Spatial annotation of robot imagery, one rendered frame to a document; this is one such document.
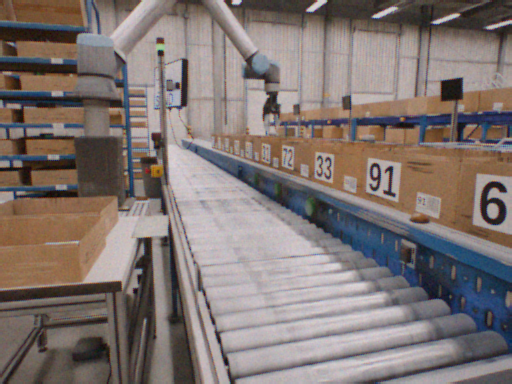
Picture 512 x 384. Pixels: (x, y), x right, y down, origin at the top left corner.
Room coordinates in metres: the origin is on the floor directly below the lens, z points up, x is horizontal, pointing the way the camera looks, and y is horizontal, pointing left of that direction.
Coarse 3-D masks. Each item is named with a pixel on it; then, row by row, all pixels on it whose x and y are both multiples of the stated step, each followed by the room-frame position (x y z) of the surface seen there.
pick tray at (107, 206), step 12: (0, 204) 1.24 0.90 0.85; (12, 204) 1.32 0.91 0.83; (24, 204) 1.33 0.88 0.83; (36, 204) 1.34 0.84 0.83; (48, 204) 1.35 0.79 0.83; (60, 204) 1.36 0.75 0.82; (72, 204) 1.36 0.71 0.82; (84, 204) 1.37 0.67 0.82; (96, 204) 1.38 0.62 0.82; (108, 204) 1.24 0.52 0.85; (0, 216) 1.07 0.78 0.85; (12, 216) 1.07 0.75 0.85; (24, 216) 1.08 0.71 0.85; (36, 216) 1.09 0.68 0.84; (48, 216) 1.09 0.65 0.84; (108, 216) 1.22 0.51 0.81; (108, 228) 1.21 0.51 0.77
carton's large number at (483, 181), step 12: (480, 180) 0.74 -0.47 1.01; (492, 180) 0.71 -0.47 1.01; (504, 180) 0.69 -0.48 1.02; (480, 192) 0.74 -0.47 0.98; (492, 192) 0.71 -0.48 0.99; (504, 192) 0.69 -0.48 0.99; (480, 204) 0.73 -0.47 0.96; (492, 204) 0.71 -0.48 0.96; (504, 204) 0.68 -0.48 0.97; (480, 216) 0.73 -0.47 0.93; (492, 216) 0.70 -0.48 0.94; (504, 216) 0.68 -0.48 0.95; (492, 228) 0.70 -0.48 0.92; (504, 228) 0.68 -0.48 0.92
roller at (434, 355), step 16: (464, 336) 0.59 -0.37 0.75; (480, 336) 0.59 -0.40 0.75; (496, 336) 0.59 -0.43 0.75; (384, 352) 0.54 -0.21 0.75; (400, 352) 0.54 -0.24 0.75; (416, 352) 0.54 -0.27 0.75; (432, 352) 0.54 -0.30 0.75; (448, 352) 0.55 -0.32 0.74; (464, 352) 0.55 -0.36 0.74; (480, 352) 0.56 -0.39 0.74; (496, 352) 0.57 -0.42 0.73; (304, 368) 0.50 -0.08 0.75; (320, 368) 0.50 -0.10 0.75; (336, 368) 0.50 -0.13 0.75; (352, 368) 0.50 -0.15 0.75; (368, 368) 0.51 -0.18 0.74; (384, 368) 0.51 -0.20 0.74; (400, 368) 0.52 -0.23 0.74; (416, 368) 0.52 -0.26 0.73; (432, 368) 0.53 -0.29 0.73
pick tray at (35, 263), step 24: (72, 216) 1.07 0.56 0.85; (96, 216) 1.08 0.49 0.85; (0, 240) 1.03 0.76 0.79; (24, 240) 1.04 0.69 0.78; (48, 240) 1.05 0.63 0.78; (72, 240) 1.06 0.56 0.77; (96, 240) 0.96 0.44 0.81; (0, 264) 0.78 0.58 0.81; (24, 264) 0.79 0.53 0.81; (48, 264) 0.80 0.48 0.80; (72, 264) 0.81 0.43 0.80; (0, 288) 0.78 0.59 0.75
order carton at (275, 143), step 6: (264, 138) 2.30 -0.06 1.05; (270, 138) 2.32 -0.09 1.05; (276, 138) 2.33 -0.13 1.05; (282, 138) 2.34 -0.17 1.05; (288, 138) 2.35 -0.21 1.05; (294, 138) 2.36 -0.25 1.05; (300, 138) 2.37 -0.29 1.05; (306, 138) 2.31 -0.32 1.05; (270, 144) 2.09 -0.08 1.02; (276, 144) 1.99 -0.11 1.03; (270, 150) 2.09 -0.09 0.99; (276, 150) 1.99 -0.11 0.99; (270, 156) 2.09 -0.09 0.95; (276, 156) 1.99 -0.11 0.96; (264, 162) 2.21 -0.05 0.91; (270, 162) 2.09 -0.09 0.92; (276, 168) 1.99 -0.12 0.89
